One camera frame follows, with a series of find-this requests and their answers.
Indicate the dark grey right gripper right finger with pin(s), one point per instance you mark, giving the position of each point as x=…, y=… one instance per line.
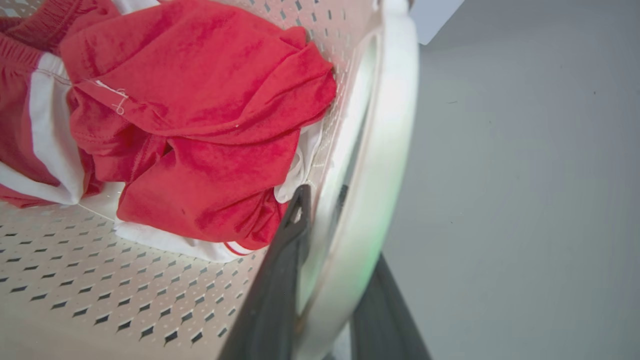
x=382, y=315

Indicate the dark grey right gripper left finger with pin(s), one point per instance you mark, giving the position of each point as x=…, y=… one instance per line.
x=272, y=295

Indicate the white perforated laundry basket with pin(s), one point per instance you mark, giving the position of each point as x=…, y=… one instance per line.
x=100, y=290

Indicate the red t-shirt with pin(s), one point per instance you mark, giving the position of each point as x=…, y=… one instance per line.
x=200, y=120

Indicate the red shorts with white stripe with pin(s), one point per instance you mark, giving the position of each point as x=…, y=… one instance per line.
x=30, y=115

